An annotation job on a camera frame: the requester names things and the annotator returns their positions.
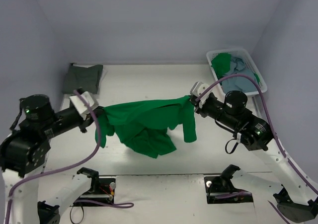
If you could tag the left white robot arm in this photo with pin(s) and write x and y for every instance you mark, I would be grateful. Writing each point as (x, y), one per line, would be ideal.
(23, 153)

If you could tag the light blue t shirt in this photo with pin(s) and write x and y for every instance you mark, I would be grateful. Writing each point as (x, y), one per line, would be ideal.
(237, 66)

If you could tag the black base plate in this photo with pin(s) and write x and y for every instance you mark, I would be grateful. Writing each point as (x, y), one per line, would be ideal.
(103, 194)
(219, 191)

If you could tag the green t shirt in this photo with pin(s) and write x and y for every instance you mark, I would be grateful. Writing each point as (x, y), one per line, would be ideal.
(221, 64)
(143, 125)

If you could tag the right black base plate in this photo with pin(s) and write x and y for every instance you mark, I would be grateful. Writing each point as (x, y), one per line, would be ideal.
(219, 191)

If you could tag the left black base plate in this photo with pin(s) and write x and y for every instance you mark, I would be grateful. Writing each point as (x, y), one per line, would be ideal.
(103, 194)

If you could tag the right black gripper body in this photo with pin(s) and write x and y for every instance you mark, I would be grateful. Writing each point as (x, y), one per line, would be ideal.
(195, 102)

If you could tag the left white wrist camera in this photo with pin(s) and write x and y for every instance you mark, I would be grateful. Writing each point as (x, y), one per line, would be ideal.
(84, 101)

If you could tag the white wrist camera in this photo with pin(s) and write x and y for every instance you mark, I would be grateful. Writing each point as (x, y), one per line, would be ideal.
(84, 101)
(206, 101)

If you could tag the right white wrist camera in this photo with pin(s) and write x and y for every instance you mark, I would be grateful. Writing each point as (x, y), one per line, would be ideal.
(206, 101)

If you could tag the grey t shirt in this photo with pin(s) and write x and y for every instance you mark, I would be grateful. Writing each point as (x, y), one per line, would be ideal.
(81, 77)

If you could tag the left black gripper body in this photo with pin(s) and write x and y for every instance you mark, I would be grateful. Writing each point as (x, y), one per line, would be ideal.
(95, 113)

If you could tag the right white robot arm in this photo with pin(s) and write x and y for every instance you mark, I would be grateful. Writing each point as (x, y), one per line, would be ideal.
(294, 197)

